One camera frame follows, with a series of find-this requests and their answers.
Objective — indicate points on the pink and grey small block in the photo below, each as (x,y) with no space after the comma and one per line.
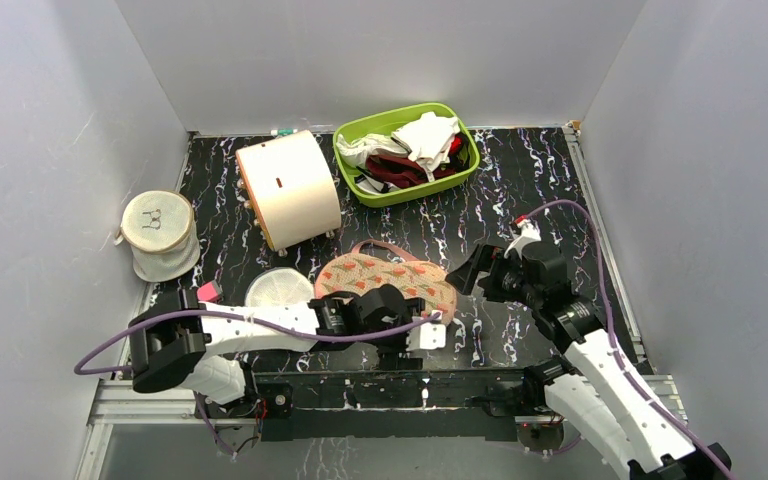
(209,292)

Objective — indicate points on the white cylindrical mesh laundry bag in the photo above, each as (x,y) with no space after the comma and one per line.
(159,226)

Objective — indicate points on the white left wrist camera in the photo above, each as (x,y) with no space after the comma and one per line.
(428,336)

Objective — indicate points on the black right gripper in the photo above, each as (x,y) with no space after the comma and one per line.
(490,275)

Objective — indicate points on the white cloth in basket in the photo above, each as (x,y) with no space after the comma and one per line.
(428,140)

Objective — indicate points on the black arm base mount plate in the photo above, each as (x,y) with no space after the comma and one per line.
(493,404)

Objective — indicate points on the dark red garment in basket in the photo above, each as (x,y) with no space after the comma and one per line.
(386,174)

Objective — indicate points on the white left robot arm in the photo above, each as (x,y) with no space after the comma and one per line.
(183,342)

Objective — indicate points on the green plastic basket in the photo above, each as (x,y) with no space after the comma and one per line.
(357,140)

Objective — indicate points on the cream toy washing machine drum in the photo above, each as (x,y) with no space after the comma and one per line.
(291,190)

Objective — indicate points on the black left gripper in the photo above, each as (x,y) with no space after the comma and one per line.
(390,358)

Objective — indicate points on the floral mesh laundry bag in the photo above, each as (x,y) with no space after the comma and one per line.
(373,263)

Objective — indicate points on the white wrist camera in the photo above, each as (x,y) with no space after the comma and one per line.
(526,233)
(428,336)

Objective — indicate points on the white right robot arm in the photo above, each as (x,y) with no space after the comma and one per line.
(588,382)

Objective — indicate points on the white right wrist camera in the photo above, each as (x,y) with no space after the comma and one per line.
(526,233)

